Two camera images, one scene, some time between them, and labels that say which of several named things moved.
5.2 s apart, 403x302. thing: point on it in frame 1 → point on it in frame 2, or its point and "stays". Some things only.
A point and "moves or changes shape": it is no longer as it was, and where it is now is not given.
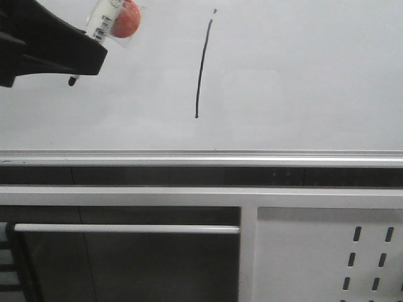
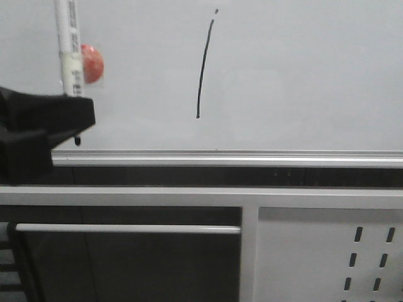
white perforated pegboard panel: [307, 254] stays
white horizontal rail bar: [130, 228] stays
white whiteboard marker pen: [106, 12] → [70, 39]
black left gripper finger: [34, 38] → [58, 116]
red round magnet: [126, 20] moves or changes shape
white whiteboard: [225, 83] stays
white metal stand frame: [249, 198] stays
